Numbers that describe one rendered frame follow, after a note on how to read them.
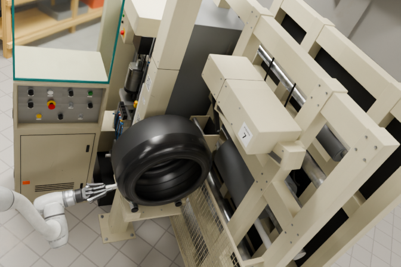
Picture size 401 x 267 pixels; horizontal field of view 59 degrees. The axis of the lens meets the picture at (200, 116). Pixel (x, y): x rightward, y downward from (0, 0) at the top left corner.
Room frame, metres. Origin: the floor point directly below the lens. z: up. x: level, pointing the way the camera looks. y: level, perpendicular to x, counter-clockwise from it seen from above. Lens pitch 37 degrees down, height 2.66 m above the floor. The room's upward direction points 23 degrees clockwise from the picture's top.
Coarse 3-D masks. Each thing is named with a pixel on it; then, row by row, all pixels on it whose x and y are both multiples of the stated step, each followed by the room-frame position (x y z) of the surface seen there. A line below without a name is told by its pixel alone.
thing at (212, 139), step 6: (192, 120) 1.92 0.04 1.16; (198, 120) 1.94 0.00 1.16; (204, 120) 1.97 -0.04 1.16; (210, 120) 1.96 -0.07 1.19; (198, 126) 1.84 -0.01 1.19; (204, 126) 1.98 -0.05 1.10; (210, 126) 1.94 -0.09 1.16; (204, 132) 1.97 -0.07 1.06; (210, 132) 1.91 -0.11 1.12; (210, 138) 1.80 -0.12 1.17; (216, 138) 1.82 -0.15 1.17; (210, 144) 1.81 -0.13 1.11; (210, 150) 1.82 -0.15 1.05
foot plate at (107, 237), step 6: (102, 216) 1.69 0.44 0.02; (108, 216) 1.72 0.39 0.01; (102, 222) 1.65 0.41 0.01; (102, 228) 1.60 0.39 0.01; (108, 228) 1.62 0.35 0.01; (132, 228) 1.71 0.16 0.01; (102, 234) 1.55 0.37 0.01; (108, 234) 1.57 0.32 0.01; (114, 234) 1.59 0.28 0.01; (120, 234) 1.61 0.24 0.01; (126, 234) 1.63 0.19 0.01; (132, 234) 1.65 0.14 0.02; (108, 240) 1.52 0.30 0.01; (114, 240) 1.54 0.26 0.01; (120, 240) 1.56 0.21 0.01
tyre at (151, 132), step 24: (144, 120) 1.44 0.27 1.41; (168, 120) 1.47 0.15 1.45; (120, 144) 1.33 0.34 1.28; (144, 144) 1.29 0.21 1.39; (168, 144) 1.31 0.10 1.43; (192, 144) 1.39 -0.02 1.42; (120, 168) 1.22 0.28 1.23; (144, 168) 1.22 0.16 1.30; (168, 168) 1.60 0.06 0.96; (192, 168) 1.59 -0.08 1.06; (120, 192) 1.21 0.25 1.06; (144, 192) 1.39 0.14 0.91; (168, 192) 1.45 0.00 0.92; (192, 192) 1.43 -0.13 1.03
